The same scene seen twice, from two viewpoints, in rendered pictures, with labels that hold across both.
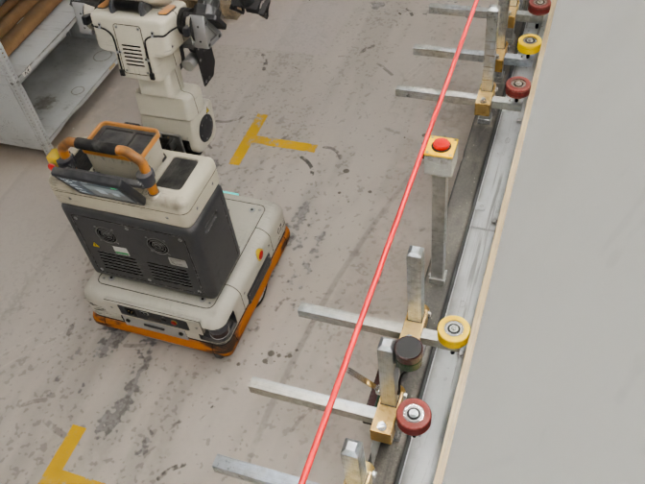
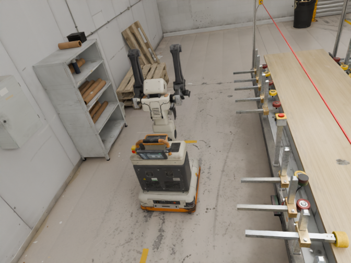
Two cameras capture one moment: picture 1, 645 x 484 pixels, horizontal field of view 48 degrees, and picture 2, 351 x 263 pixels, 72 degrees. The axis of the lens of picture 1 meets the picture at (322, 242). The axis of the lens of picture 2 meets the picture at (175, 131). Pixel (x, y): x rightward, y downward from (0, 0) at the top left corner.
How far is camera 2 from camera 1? 0.71 m
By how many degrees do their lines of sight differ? 14
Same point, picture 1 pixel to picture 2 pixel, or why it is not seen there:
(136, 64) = (156, 114)
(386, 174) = (223, 145)
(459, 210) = (271, 143)
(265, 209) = (193, 160)
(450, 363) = not seen: hidden behind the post
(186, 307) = (178, 196)
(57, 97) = (105, 139)
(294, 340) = (213, 203)
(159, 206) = (173, 158)
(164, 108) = (163, 129)
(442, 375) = not seen: hidden behind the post
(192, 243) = (183, 170)
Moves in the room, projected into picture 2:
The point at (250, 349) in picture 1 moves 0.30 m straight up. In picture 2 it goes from (199, 208) to (196, 191)
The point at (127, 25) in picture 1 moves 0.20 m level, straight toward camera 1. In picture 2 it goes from (154, 101) to (163, 109)
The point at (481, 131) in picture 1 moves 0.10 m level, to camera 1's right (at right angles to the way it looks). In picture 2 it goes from (265, 120) to (273, 118)
